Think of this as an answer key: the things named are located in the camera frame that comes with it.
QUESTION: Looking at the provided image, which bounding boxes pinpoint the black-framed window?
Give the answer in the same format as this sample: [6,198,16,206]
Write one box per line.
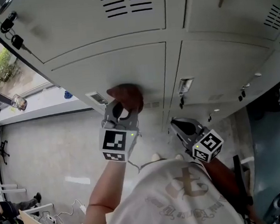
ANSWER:
[0,9,56,102]

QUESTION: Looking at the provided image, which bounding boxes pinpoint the clear plastic bin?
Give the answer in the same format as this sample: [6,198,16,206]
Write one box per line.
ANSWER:
[9,93,28,113]

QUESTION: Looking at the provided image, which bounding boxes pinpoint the white floor tape strip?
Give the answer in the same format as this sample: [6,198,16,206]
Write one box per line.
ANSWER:
[64,173,91,187]

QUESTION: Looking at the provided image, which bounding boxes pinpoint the dark equipment pile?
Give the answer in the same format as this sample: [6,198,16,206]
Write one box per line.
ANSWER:
[244,73,280,122]

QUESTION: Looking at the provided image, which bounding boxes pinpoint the grey metal locker cabinet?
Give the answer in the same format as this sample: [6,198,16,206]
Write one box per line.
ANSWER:
[0,0,280,151]

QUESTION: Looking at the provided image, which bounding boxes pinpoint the person's left forearm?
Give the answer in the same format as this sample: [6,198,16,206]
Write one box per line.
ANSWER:
[78,157,138,224]

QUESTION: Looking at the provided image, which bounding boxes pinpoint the grey metal locker door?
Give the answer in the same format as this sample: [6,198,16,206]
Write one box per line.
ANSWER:
[49,41,173,122]

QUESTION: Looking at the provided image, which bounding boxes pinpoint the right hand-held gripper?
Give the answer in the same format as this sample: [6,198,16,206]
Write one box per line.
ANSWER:
[170,113,226,167]

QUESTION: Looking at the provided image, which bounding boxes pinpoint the person's right forearm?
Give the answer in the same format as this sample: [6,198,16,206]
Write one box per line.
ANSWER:
[202,156,262,224]

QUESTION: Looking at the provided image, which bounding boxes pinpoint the person's white printed t-shirt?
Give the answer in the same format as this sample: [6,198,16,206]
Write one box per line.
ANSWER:
[86,153,245,224]

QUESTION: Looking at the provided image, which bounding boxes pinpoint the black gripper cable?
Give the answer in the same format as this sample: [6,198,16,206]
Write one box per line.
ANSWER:
[127,157,142,174]

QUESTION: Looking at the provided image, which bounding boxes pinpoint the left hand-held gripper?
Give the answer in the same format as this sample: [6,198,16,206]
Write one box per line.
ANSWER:
[95,97,144,165]

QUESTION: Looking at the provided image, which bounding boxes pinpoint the brown cleaning cloth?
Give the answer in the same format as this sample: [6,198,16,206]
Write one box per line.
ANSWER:
[106,82,146,117]

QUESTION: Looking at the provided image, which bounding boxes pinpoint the metal recessed door handle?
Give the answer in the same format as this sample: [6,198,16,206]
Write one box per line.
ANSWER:
[177,77,196,94]
[239,71,264,89]
[84,89,109,107]

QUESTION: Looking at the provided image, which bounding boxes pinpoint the white table frame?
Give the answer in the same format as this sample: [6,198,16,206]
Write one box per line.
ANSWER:
[0,179,54,218]

